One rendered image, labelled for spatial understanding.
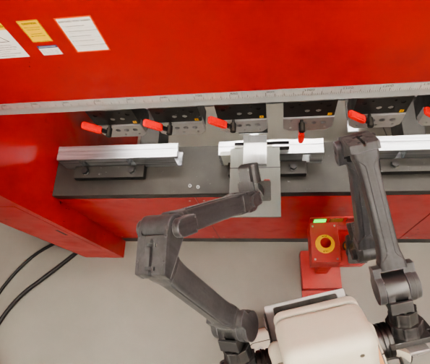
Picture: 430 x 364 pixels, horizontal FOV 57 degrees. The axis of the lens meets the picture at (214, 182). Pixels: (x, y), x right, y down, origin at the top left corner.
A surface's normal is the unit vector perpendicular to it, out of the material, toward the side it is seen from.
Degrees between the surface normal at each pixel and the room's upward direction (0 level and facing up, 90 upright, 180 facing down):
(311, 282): 0
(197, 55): 90
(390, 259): 21
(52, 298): 0
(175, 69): 90
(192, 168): 0
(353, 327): 42
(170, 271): 68
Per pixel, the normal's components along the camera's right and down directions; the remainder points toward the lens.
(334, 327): -0.25, -0.87
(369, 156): -0.13, 0.00
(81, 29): -0.04, 0.93
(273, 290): -0.15, -0.36
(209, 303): 0.84, -0.05
